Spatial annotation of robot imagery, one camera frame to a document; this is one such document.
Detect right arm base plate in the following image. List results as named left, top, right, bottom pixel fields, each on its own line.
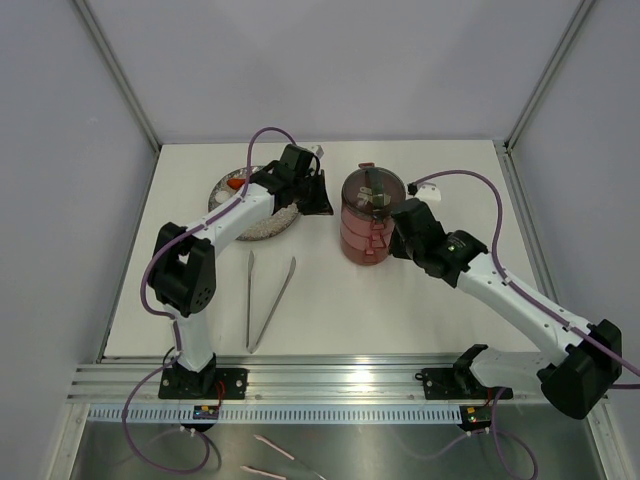
left=414, top=366, right=499, bottom=400

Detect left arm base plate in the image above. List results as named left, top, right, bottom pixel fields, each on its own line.
left=158, top=367, right=248, bottom=400

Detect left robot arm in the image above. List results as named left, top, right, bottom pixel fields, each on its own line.
left=144, top=161, right=333, bottom=398

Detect right aluminium post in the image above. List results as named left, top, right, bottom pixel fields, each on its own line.
left=503, top=0, right=598, bottom=154

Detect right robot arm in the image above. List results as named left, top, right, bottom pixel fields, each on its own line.
left=390, top=224, right=622, bottom=419

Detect pink lunch container with handle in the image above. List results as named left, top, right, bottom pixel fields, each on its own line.
left=340, top=205, right=394, bottom=236

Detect aluminium front rail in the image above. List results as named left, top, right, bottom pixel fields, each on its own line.
left=64, top=354, right=611, bottom=405

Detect pink stick lower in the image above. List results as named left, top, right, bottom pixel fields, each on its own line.
left=240, top=465, right=287, bottom=480

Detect white slotted cable duct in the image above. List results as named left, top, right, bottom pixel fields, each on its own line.
left=88, top=404, right=462, bottom=425

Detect aluminium post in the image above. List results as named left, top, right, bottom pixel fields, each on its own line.
left=70, top=0, right=162, bottom=157
left=503, top=0, right=598, bottom=154

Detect pink stick upper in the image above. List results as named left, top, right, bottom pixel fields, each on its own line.
left=253, top=434, right=296, bottom=461

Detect left aluminium post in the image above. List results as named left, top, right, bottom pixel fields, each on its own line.
left=70, top=0, right=162, bottom=157

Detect small white rice bowl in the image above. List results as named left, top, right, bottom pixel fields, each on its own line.
left=215, top=191, right=229, bottom=203

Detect dark red lunch container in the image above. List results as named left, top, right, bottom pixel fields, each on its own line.
left=340, top=239, right=389, bottom=266

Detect pink stick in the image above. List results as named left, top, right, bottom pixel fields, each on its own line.
left=240, top=465, right=287, bottom=480
left=253, top=434, right=296, bottom=461

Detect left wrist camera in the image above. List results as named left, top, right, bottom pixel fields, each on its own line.
left=279, top=144, right=324, bottom=176

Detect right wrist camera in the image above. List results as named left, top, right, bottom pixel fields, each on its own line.
left=391, top=196, right=446, bottom=243

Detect grey glass pot lid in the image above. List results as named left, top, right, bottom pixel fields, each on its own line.
left=341, top=163, right=406, bottom=217

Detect metal tongs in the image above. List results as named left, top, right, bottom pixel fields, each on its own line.
left=246, top=249, right=298, bottom=355

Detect orange fried chicken piece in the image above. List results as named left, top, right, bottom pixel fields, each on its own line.
left=226, top=178, right=246, bottom=191

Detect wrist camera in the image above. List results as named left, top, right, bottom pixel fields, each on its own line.
left=391, top=196, right=446, bottom=243
left=279, top=144, right=324, bottom=176

